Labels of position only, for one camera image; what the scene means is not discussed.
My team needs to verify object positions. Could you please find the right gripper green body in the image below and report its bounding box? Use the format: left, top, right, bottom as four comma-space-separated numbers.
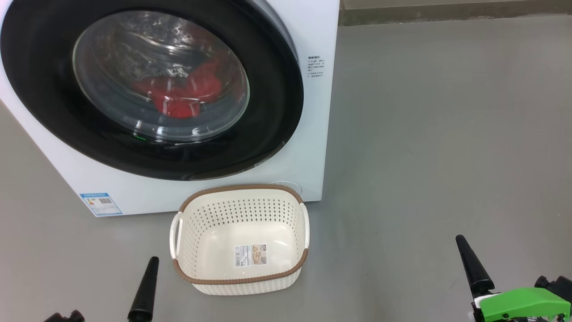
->
471, 287, 572, 322

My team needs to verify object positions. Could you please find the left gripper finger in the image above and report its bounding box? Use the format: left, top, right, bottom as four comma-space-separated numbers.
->
127, 256, 160, 322

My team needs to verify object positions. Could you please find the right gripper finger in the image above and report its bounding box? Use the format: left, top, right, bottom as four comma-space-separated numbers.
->
455, 234, 495, 298

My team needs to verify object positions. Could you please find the red and white garment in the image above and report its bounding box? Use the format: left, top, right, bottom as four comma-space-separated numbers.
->
132, 49, 231, 119

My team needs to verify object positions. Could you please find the black round washer door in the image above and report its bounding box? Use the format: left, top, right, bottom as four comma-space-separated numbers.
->
0, 0, 304, 181

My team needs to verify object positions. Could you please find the cream perforated laundry basket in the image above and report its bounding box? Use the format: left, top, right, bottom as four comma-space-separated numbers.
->
169, 184, 310, 296

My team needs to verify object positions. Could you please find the printed product label sticker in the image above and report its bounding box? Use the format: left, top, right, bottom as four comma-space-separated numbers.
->
234, 244, 268, 267

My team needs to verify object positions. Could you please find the white front-load washing machine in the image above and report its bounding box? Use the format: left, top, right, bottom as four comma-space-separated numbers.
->
0, 0, 340, 217

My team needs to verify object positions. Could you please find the blue energy label sticker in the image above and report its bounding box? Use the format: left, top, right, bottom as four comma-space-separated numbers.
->
80, 193, 122, 217

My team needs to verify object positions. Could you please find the round white filter cover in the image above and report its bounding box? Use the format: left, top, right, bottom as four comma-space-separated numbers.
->
268, 181, 303, 197

